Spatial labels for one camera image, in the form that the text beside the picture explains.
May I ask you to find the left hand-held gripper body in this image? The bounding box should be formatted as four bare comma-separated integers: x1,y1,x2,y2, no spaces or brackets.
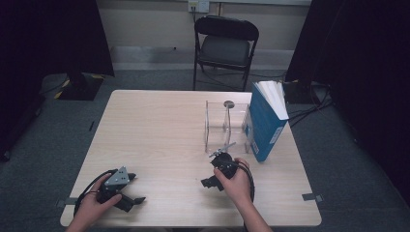
96,165,131,205

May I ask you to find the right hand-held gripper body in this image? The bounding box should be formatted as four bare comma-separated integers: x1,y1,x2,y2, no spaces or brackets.
208,141,242,180

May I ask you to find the clear acrylic book rack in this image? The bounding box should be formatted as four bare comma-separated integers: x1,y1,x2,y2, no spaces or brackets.
203,100,259,156

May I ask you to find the blue book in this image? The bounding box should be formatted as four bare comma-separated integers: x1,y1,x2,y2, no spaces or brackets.
243,80,290,163

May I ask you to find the person's right hand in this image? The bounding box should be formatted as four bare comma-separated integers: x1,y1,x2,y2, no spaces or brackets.
213,157,255,209

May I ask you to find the person's left hand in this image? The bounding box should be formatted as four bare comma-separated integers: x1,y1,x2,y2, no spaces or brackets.
72,183,123,227

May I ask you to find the grey tape piece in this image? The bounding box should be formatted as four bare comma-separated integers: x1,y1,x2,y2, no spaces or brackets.
302,192,324,203
55,196,76,209

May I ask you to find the black stand base yellow tape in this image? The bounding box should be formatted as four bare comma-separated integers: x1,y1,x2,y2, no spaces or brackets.
282,78,323,104
53,72,105,102

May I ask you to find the black folding chair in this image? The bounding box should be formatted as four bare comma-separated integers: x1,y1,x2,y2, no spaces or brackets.
192,14,260,92

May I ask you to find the dark curtain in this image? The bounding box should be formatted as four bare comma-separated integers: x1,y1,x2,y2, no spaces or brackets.
0,0,115,162
284,0,410,207

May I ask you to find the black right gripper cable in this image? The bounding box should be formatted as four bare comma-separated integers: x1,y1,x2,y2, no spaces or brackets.
236,160,256,205

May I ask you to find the black floor cable bundle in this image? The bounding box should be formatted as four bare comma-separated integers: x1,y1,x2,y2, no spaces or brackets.
285,81,335,129

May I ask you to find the thin black floor cable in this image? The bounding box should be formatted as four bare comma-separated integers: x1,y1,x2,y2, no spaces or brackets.
201,66,288,92

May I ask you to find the white wall outlet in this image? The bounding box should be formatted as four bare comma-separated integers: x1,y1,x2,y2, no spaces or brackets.
188,0,211,14

